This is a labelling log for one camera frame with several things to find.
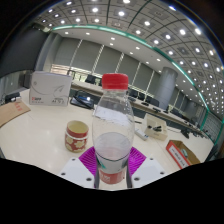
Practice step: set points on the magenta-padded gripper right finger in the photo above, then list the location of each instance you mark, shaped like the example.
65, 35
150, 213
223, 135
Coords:
146, 170

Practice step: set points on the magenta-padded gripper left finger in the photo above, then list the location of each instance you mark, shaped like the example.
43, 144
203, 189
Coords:
77, 170

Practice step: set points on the clear red-capped water bottle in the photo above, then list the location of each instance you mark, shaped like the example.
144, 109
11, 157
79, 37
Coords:
112, 133

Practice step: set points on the red floral ceramic cup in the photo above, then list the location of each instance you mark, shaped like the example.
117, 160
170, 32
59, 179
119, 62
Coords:
76, 136

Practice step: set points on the brown open box red side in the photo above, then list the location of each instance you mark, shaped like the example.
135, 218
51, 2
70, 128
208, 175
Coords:
178, 155

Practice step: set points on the small beige open box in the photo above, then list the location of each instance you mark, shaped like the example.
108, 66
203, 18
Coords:
156, 128

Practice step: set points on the row of black office chairs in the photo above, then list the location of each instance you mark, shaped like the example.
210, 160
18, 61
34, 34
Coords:
143, 96

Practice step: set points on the long curved conference desk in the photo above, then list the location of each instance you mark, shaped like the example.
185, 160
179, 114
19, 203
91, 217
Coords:
85, 87

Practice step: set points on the large white cardboard box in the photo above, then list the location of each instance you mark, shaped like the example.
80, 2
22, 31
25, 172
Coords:
50, 88

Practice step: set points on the flat brown cardboard envelope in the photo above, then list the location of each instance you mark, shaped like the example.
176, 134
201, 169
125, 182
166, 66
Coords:
11, 111

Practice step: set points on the black box-shaped device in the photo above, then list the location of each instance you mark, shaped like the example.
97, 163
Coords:
12, 97

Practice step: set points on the group of ceiling lights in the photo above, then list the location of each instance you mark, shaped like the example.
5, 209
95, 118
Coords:
121, 13

